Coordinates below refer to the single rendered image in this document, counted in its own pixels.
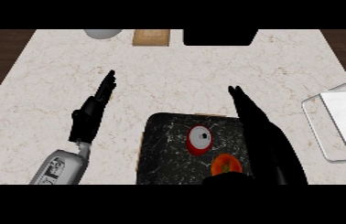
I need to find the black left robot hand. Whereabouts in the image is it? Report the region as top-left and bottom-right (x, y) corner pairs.
(68, 69), (118, 144)

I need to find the orange tomato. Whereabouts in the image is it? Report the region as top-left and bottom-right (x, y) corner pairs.
(210, 153), (244, 176)

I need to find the black appliance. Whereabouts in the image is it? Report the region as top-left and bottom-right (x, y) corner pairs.
(182, 29), (260, 47)

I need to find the black marble tray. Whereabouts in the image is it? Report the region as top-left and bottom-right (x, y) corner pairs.
(135, 112), (254, 186)

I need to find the red can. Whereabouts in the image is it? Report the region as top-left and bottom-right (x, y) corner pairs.
(185, 124), (213, 157)

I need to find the grey round bowl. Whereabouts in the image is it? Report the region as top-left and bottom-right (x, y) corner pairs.
(83, 29), (124, 40)

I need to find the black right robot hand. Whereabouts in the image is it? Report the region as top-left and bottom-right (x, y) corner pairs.
(200, 85), (309, 186)

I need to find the tan wooden board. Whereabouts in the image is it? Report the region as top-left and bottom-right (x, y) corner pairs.
(132, 29), (172, 48)

